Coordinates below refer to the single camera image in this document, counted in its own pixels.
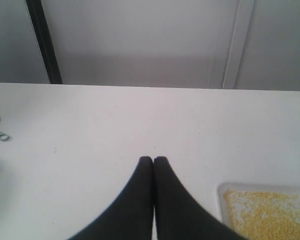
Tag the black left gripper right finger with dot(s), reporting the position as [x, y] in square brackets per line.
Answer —
[178, 216]

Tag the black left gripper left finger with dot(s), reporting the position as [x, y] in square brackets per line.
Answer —
[130, 216]

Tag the yellow millet grains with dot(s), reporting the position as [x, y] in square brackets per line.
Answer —
[264, 215]

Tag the clear plastic tray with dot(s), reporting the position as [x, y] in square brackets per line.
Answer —
[249, 188]

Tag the white cabinet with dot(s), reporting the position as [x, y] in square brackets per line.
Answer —
[216, 44]

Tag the dark left vertical post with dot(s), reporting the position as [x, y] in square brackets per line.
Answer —
[43, 37]

